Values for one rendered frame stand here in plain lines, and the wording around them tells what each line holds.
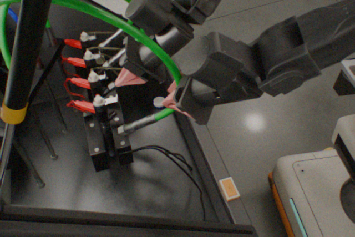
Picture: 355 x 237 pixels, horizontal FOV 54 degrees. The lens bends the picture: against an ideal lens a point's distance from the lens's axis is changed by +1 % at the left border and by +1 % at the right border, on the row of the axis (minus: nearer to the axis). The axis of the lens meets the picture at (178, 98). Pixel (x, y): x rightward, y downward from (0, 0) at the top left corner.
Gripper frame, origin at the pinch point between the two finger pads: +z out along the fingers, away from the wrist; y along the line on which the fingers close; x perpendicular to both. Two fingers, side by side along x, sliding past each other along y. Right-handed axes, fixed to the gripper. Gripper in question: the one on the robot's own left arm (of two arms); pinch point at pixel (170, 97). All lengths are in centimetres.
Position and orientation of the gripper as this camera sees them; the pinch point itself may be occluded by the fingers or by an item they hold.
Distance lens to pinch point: 65.0
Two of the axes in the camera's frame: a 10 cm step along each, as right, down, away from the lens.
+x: 6.8, 5.5, 4.8
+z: -6.4, 1.4, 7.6
